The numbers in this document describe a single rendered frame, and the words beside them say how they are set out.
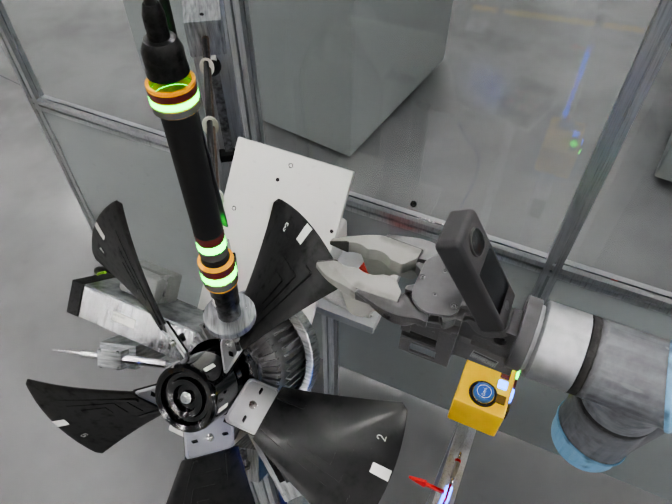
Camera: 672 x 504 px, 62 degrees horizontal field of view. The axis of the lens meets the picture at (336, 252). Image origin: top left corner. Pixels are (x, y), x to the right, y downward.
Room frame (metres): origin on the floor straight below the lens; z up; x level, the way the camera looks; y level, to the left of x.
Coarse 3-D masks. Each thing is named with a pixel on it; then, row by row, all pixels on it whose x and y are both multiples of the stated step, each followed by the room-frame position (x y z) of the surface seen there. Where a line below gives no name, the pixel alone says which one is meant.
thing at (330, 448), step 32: (288, 416) 0.40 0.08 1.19; (320, 416) 0.40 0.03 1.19; (352, 416) 0.40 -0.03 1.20; (384, 416) 0.40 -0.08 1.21; (288, 448) 0.35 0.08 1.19; (320, 448) 0.35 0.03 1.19; (352, 448) 0.35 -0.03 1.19; (384, 448) 0.35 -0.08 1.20; (320, 480) 0.30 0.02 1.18; (352, 480) 0.30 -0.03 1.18; (384, 480) 0.30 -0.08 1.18
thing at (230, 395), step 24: (192, 360) 0.47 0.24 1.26; (216, 360) 0.49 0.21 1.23; (240, 360) 0.51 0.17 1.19; (168, 384) 0.45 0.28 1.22; (192, 384) 0.44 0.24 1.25; (216, 384) 0.43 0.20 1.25; (240, 384) 0.48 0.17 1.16; (168, 408) 0.42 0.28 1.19; (192, 408) 0.41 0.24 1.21; (216, 408) 0.40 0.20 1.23; (192, 432) 0.38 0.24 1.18
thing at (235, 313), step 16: (144, 16) 0.42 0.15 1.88; (160, 16) 0.42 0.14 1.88; (160, 32) 0.42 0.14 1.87; (144, 48) 0.42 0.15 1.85; (160, 48) 0.41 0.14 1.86; (176, 48) 0.42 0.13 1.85; (144, 64) 0.42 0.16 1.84; (160, 64) 0.41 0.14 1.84; (176, 64) 0.42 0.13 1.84; (160, 80) 0.41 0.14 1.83; (176, 80) 0.41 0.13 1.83; (224, 304) 0.41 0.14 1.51; (224, 320) 0.41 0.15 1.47
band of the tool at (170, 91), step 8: (192, 72) 0.44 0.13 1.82; (184, 80) 0.45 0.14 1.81; (192, 80) 0.43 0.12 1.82; (152, 88) 0.44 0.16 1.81; (168, 88) 0.45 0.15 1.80; (176, 88) 0.45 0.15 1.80; (184, 88) 0.42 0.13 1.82; (160, 96) 0.41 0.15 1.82; (168, 96) 0.41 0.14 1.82; (176, 96) 0.41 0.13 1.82; (160, 104) 0.41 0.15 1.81; (176, 104) 0.41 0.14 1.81; (168, 112) 0.41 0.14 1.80; (176, 112) 0.41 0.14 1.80
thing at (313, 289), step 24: (288, 216) 0.65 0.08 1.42; (264, 240) 0.65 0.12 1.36; (288, 240) 0.60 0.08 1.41; (312, 240) 0.58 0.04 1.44; (264, 264) 0.60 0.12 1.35; (288, 264) 0.56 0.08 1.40; (312, 264) 0.54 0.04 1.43; (264, 288) 0.55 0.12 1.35; (288, 288) 0.53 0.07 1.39; (312, 288) 0.51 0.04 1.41; (336, 288) 0.50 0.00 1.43; (264, 312) 0.51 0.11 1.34; (288, 312) 0.49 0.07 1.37
